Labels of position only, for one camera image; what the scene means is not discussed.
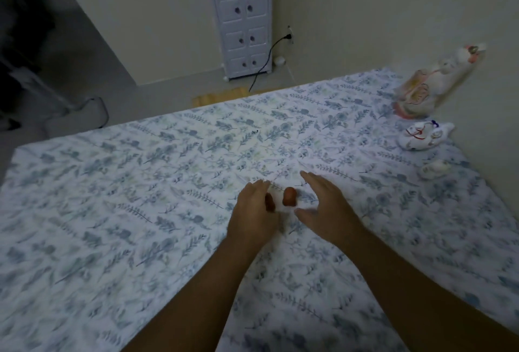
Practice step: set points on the person's right hand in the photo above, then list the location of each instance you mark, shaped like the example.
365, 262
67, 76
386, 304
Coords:
332, 214

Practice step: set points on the person's left hand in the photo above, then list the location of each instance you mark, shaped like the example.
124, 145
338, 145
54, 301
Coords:
251, 218

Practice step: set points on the person's right thumb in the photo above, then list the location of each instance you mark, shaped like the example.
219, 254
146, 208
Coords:
306, 214

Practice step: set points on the person's left fingers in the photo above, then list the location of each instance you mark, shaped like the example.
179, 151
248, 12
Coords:
254, 190

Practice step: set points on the person's right forearm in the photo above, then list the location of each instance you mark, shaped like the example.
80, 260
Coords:
413, 295

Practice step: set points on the person's left forearm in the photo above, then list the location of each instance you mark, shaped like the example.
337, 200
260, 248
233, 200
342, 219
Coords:
202, 299

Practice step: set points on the small brown figurine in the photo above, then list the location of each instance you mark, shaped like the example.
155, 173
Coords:
270, 203
289, 196

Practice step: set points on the small white round device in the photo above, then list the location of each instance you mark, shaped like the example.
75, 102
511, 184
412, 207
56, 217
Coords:
279, 60

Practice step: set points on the white blue floral bed sheet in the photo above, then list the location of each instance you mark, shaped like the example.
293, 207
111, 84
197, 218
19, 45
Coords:
121, 201

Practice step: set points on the small white plush toy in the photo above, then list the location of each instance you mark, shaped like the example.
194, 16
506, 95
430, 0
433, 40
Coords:
434, 169

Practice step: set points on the white fox figure red marks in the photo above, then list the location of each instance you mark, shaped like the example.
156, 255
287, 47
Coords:
423, 136

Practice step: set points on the white cabinet with round holes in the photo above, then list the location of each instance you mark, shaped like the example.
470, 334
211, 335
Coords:
243, 15

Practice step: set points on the large white pink plush toy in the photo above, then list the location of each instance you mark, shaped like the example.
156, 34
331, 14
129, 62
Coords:
429, 84

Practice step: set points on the dark clothing pile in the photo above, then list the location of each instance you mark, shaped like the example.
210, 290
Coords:
20, 31

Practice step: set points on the white wall socket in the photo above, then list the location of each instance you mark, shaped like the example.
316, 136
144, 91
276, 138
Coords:
290, 35

